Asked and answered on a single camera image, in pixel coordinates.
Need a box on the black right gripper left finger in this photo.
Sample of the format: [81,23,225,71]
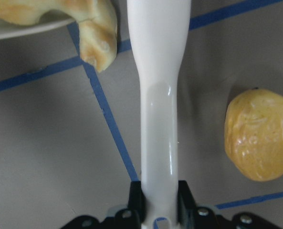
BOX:
[126,181,146,229]

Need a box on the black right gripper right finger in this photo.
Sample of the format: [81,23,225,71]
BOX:
[178,180,202,229]

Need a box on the oval golden bread roll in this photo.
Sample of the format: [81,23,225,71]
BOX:
[224,89,283,182]

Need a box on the white hand brush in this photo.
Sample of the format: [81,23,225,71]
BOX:
[127,0,191,229]

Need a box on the beige plastic dustpan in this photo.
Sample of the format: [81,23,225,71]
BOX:
[0,18,74,40]

